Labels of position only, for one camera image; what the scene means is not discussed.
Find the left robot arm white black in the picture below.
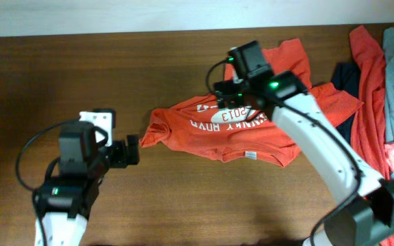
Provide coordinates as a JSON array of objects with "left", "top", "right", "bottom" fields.
[{"left": 32, "top": 121, "right": 140, "bottom": 246}]

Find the red shirt in pile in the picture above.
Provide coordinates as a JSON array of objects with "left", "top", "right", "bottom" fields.
[{"left": 349, "top": 25, "right": 390, "bottom": 180}]

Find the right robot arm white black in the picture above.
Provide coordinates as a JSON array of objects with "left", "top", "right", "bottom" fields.
[{"left": 213, "top": 71, "right": 394, "bottom": 245}]

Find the navy garment in pile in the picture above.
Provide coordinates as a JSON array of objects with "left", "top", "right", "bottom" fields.
[{"left": 331, "top": 62, "right": 360, "bottom": 143}]

